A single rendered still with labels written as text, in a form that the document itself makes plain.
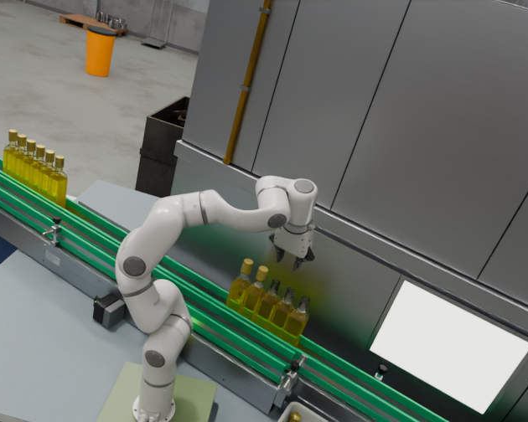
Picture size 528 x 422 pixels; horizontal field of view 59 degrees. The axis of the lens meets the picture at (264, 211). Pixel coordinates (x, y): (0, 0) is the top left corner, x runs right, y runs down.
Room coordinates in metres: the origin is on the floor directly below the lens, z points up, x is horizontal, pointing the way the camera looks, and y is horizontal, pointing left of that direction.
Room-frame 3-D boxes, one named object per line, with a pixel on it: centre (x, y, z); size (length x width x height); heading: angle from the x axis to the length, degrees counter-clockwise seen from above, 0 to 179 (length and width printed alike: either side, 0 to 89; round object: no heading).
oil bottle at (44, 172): (1.72, 0.92, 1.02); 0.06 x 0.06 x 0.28; 69
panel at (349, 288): (1.33, -0.47, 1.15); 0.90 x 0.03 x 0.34; 69
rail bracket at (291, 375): (1.14, -0.25, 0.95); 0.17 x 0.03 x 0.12; 159
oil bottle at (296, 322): (1.28, -0.22, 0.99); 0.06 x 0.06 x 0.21; 69
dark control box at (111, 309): (1.33, 0.44, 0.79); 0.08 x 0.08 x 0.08; 69
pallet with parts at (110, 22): (10.03, 4.57, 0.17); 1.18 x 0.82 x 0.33; 91
